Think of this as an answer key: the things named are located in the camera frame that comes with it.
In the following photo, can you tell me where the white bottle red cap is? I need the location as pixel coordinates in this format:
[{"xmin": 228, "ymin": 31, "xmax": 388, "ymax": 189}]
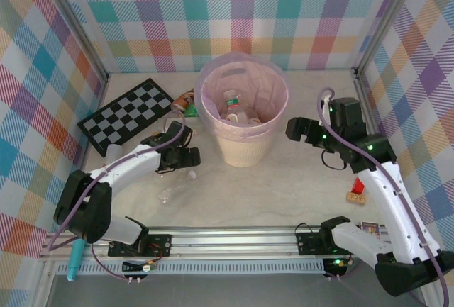
[{"xmin": 101, "ymin": 143, "xmax": 124, "ymax": 167}]

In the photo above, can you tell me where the small picture card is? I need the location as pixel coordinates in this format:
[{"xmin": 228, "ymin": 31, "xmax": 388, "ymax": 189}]
[{"xmin": 360, "ymin": 221, "xmax": 387, "ymax": 239}]

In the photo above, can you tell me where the pink plastic bin liner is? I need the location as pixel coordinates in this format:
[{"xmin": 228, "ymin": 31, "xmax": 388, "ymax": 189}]
[{"xmin": 194, "ymin": 51, "xmax": 289, "ymax": 137}]

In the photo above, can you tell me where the crushed clear bottle white cap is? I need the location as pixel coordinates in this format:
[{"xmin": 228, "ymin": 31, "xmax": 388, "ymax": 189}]
[{"xmin": 157, "ymin": 170, "xmax": 198, "ymax": 205}]

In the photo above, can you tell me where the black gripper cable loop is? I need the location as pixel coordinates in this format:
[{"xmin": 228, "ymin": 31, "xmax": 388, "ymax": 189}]
[{"xmin": 321, "ymin": 147, "xmax": 348, "ymax": 172}]

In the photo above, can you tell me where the wooden block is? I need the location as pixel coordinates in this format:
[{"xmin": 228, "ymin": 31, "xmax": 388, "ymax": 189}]
[{"xmin": 345, "ymin": 191, "xmax": 368, "ymax": 206}]

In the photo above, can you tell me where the orange brown label bottle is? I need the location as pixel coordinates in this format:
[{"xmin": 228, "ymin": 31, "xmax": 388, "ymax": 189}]
[{"xmin": 171, "ymin": 89, "xmax": 196, "ymax": 111}]

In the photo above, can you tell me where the cream plastic waste bin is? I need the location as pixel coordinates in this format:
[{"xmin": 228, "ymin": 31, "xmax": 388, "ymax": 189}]
[{"xmin": 211, "ymin": 115, "xmax": 287, "ymax": 169}]

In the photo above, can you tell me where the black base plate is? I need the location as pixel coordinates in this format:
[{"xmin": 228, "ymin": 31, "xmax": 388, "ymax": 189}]
[
  {"xmin": 295, "ymin": 231, "xmax": 363, "ymax": 255},
  {"xmin": 107, "ymin": 234, "xmax": 174, "ymax": 257}
]

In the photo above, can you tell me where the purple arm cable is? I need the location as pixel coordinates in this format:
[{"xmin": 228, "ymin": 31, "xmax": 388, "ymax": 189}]
[
  {"xmin": 316, "ymin": 86, "xmax": 448, "ymax": 307},
  {"xmin": 45, "ymin": 110, "xmax": 187, "ymax": 281}
]

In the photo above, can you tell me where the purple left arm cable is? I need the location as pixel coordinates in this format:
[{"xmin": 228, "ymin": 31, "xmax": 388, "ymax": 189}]
[{"xmin": 45, "ymin": 110, "xmax": 187, "ymax": 281}]

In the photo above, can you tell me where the small bottle green red label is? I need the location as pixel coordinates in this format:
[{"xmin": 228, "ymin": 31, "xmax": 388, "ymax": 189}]
[{"xmin": 223, "ymin": 89, "xmax": 246, "ymax": 121}]

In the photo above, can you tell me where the slotted grey cable duct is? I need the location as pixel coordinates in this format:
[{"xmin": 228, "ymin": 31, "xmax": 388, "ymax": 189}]
[{"xmin": 56, "ymin": 260, "xmax": 326, "ymax": 277}]

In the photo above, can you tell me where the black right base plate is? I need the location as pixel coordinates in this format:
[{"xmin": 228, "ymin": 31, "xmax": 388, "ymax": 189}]
[{"xmin": 295, "ymin": 231, "xmax": 363, "ymax": 255}]

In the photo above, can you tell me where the black grey chessboard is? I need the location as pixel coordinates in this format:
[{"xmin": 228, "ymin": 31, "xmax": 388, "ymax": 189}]
[{"xmin": 77, "ymin": 78, "xmax": 176, "ymax": 157}]

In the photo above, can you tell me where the aluminium frame post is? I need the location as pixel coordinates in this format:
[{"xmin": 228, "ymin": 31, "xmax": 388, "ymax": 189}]
[
  {"xmin": 35, "ymin": 0, "xmax": 111, "ymax": 86},
  {"xmin": 353, "ymin": 0, "xmax": 426, "ymax": 76}
]

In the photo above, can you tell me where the teal marker pen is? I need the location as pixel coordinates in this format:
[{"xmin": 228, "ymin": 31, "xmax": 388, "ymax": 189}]
[{"xmin": 67, "ymin": 239, "xmax": 86, "ymax": 282}]

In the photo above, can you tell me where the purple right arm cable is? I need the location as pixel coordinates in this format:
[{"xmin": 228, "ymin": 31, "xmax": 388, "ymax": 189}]
[{"xmin": 316, "ymin": 86, "xmax": 448, "ymax": 307}]

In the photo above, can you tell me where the small connector board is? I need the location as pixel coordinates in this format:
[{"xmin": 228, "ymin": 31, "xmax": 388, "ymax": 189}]
[
  {"xmin": 122, "ymin": 259, "xmax": 157, "ymax": 273},
  {"xmin": 321, "ymin": 257, "xmax": 350, "ymax": 277}
]

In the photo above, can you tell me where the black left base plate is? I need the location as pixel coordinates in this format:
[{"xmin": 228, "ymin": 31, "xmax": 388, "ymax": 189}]
[{"xmin": 107, "ymin": 234, "xmax": 174, "ymax": 257}]

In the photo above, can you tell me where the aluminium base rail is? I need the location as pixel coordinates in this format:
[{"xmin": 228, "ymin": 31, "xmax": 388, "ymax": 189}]
[{"xmin": 38, "ymin": 225, "xmax": 391, "ymax": 260}]

